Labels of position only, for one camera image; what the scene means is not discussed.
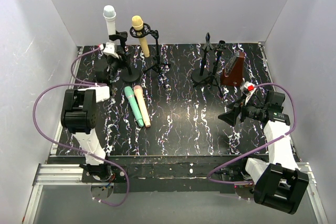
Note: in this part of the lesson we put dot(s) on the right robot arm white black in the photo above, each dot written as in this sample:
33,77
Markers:
279,183

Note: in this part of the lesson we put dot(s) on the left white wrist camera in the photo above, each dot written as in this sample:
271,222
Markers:
109,49

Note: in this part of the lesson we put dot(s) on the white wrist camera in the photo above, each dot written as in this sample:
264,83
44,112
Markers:
109,49
247,89

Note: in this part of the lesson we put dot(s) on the pink microphone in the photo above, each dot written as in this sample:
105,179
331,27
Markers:
138,92

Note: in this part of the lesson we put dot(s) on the black tripod clip stand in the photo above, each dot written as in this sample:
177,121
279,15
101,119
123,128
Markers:
212,79

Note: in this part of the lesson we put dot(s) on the white microphone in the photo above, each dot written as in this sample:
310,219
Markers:
110,15

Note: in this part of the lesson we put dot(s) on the large yellow microphone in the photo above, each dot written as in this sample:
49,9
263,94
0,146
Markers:
138,26

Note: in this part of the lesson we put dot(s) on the brown box in holder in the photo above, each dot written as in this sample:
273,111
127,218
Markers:
232,74

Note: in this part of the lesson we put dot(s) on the black round base holder stand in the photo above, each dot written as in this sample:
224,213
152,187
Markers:
131,74

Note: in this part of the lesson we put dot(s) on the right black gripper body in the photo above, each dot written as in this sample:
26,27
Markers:
242,112

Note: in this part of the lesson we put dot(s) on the black tripod shock mount stand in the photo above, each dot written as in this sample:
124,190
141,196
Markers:
157,67

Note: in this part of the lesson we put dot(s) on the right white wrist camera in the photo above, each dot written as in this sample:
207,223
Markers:
247,89

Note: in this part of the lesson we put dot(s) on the green microphone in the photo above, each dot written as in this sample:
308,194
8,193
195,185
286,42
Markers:
129,93

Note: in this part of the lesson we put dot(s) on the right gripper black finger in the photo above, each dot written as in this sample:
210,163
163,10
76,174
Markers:
234,108
230,119

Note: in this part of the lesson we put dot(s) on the black front mounting base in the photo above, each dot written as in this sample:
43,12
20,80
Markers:
169,173

